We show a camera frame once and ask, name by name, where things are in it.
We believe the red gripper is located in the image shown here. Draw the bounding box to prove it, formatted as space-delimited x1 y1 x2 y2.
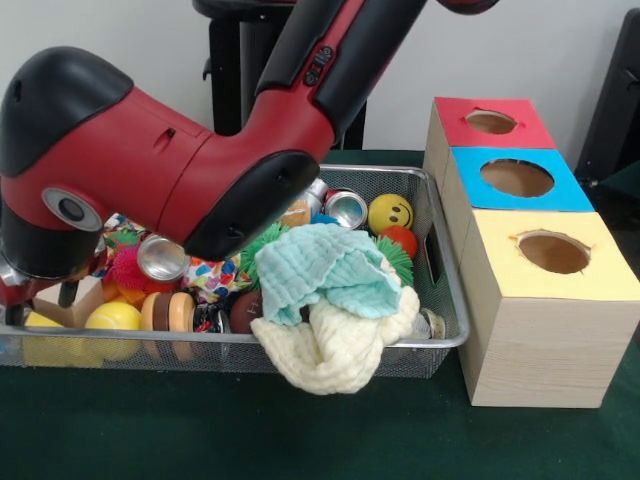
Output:
0 262 81 327

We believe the large wooden block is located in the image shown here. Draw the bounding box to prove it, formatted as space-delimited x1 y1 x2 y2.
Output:
33 277 107 329

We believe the mint green cloth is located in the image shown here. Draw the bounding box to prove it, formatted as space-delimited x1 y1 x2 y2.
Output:
253 223 403 327

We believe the cream knitted cloth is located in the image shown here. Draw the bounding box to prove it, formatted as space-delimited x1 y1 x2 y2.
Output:
250 285 421 394

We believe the clear mesh bin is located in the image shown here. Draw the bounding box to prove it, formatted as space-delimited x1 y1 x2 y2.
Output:
0 153 471 379

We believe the wooden box with three holes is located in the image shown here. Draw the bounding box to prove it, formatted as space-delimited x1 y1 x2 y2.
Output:
424 96 640 409

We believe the yellow foam wedge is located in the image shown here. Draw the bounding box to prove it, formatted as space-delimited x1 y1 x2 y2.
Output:
22 312 63 366

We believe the yellow tennis ball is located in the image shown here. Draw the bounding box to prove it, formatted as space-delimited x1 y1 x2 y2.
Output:
86 302 144 361

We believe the pink spiky ball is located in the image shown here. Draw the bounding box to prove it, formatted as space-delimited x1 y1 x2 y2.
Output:
108 248 151 293

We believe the shiny silver can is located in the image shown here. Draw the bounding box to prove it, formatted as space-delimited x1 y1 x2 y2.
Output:
137 234 191 283

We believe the colourful patterned cloth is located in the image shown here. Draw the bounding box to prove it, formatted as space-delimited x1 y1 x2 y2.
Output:
188 258 251 303

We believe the brown toy football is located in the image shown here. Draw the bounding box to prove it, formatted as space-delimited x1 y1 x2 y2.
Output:
229 291 266 335

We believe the green furry googly-eyed toy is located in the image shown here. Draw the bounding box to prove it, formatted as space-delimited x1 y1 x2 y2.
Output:
240 222 291 291

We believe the brown teddy bear toy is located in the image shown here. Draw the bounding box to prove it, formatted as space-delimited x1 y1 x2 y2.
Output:
280 198 313 227

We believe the red-rimmed silver can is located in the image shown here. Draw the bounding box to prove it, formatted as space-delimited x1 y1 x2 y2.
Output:
324 188 369 233

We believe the green spiky ball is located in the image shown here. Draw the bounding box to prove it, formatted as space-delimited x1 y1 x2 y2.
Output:
378 236 416 288

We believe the yellow smiley ball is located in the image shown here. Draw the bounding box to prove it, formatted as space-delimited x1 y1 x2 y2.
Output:
367 194 414 235

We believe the small red ball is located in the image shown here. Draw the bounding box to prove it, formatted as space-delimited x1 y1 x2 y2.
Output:
382 225 419 259

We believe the black monitor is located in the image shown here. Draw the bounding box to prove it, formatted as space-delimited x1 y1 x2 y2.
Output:
578 8 640 201

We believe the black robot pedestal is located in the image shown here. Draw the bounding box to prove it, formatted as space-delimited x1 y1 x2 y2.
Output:
193 0 371 151

